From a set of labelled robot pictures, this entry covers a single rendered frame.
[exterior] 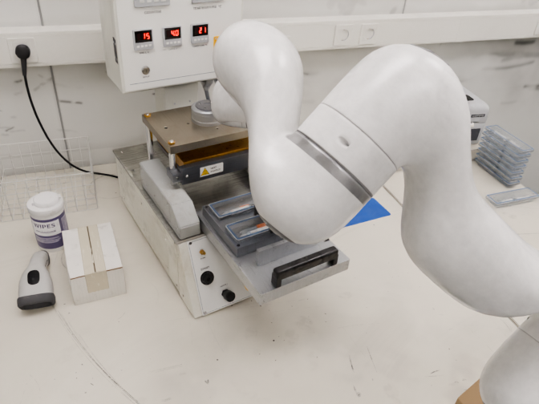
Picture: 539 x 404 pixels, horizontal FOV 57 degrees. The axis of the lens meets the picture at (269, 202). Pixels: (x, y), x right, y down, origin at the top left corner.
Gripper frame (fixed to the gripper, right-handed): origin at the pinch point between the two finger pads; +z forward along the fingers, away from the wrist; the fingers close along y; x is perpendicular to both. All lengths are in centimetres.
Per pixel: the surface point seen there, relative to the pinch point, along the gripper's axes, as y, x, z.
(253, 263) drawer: -7.0, 7.7, 4.6
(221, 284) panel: 4.9, 8.5, 20.7
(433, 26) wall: 53, -102, -16
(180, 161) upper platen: 23.7, 10.0, -3.5
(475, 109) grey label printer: 28, -106, 7
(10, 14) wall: 85, 32, -23
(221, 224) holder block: 4.3, 9.0, 2.1
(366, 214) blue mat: 16, -48, 26
